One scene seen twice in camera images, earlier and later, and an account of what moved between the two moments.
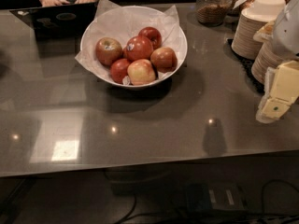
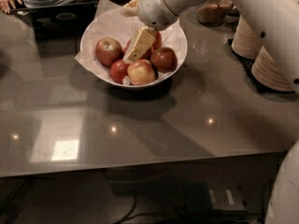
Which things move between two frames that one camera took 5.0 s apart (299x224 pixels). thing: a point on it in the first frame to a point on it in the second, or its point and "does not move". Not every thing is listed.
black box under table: [214, 196] does not move
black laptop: [58, 23] does not move
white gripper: [288, 35] to [153, 9]
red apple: [108, 49] does not move
